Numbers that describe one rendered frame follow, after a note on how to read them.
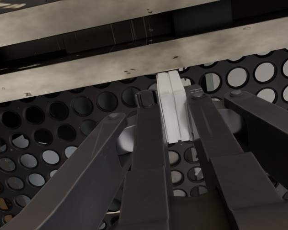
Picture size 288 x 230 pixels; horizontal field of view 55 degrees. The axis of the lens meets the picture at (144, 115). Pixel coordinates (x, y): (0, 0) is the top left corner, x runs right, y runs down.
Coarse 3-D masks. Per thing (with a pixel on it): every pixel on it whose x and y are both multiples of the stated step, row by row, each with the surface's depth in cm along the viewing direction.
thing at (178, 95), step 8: (168, 72) 20; (176, 72) 19; (176, 80) 17; (176, 88) 16; (176, 96) 15; (184, 96) 15; (176, 104) 15; (184, 104) 15; (176, 112) 15; (184, 112) 15; (176, 120) 16; (184, 120) 15; (184, 128) 16; (184, 136) 16
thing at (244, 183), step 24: (192, 96) 14; (192, 120) 13; (216, 120) 11; (216, 144) 10; (216, 168) 8; (240, 168) 7; (240, 192) 7; (264, 192) 6; (240, 216) 6; (264, 216) 5
